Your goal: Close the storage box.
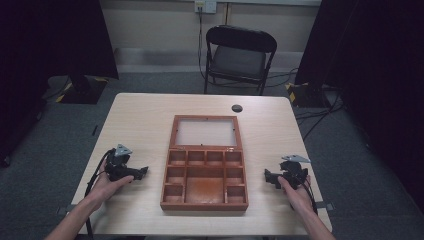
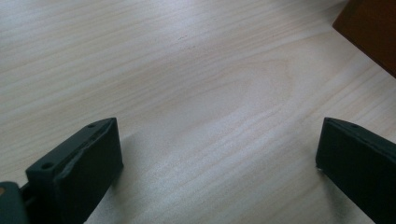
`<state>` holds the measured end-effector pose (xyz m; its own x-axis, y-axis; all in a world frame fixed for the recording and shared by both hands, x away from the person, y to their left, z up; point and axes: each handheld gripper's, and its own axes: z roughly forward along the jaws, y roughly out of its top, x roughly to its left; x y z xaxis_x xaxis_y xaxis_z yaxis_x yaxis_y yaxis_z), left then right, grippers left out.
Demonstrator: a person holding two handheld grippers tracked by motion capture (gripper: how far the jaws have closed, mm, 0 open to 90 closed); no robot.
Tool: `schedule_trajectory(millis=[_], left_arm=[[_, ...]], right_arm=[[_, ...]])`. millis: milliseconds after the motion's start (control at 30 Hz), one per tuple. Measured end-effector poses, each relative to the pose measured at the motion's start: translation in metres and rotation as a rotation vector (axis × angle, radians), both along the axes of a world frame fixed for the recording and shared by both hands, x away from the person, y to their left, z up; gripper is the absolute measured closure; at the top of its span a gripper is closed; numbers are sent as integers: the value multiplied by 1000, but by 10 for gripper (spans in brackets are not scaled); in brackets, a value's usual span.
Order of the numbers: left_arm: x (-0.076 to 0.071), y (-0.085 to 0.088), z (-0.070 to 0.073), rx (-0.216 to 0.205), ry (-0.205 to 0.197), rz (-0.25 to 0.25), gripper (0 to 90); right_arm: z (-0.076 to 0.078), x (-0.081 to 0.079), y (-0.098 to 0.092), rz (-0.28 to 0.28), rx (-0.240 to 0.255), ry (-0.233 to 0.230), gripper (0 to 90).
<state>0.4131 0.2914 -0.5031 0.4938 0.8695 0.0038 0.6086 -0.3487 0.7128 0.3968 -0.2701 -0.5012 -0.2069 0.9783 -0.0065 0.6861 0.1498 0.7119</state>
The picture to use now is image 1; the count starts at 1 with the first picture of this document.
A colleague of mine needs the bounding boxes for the right hand-held gripper black cable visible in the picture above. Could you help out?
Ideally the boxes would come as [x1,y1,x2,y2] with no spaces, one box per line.
[290,178,319,216]

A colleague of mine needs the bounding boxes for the black folding chair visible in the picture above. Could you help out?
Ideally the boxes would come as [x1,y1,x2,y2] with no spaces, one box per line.
[203,24,278,97]

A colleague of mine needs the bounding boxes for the grey table edge bracket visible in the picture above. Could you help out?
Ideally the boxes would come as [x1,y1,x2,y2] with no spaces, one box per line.
[314,200,336,212]

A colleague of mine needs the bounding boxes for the hand-held gripper black cable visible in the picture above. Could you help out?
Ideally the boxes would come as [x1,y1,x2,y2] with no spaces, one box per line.
[83,148,116,240]
[290,178,319,216]

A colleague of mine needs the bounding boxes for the black floor cables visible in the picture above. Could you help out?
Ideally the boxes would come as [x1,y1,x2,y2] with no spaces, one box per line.
[266,67,345,142]

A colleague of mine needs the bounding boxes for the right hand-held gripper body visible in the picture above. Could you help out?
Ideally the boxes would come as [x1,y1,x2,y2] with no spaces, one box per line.
[279,153,312,190]

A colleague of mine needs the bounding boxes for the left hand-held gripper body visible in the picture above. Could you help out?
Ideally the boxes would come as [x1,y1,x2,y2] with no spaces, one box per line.
[105,143,138,183]

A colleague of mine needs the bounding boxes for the person's left hand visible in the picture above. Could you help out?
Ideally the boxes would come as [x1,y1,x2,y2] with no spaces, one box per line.
[87,159,135,209]

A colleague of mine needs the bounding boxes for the black power cable on wall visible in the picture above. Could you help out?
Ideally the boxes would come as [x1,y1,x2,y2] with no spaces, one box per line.
[197,6,207,80]

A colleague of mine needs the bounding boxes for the white wall socket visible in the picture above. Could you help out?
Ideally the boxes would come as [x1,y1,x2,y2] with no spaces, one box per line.
[194,0,218,15]

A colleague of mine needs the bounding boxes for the wooden compartment box with lid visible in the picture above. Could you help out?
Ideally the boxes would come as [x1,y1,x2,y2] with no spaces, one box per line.
[159,114,250,212]

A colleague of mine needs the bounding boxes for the black stand base striped tape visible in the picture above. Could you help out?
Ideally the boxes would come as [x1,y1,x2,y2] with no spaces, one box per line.
[54,74,110,105]
[284,81,332,109]

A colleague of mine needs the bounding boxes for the person's right hand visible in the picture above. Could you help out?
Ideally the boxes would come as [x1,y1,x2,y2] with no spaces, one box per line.
[277,174,315,215]

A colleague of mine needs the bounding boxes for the left hand-held gripper black cable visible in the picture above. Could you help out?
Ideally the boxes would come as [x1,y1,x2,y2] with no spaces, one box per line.
[83,148,116,240]

